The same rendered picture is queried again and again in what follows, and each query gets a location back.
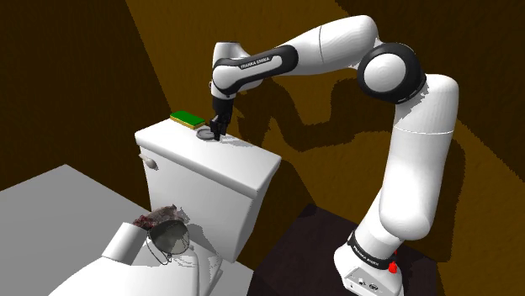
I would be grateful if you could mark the grey metal strainer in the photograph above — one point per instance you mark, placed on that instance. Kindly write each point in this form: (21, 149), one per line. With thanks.
(169, 239)

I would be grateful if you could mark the dark red crumpled cloth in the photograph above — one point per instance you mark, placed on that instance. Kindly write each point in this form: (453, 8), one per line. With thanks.
(156, 216)

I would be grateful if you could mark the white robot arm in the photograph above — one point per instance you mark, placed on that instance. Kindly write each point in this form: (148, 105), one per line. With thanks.
(414, 164)

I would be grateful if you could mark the green and yellow sponge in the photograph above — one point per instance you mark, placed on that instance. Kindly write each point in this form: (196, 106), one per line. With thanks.
(186, 118)

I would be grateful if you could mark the white toilet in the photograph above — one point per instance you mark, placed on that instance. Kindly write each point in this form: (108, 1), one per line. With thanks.
(213, 180)

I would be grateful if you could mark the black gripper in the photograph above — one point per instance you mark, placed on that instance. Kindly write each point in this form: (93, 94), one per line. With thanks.
(222, 107)

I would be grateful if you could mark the dark robot stand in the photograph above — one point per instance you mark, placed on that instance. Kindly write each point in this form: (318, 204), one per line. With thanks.
(303, 254)

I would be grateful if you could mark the round grey disc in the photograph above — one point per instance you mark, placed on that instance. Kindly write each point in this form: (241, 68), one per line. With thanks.
(204, 134)

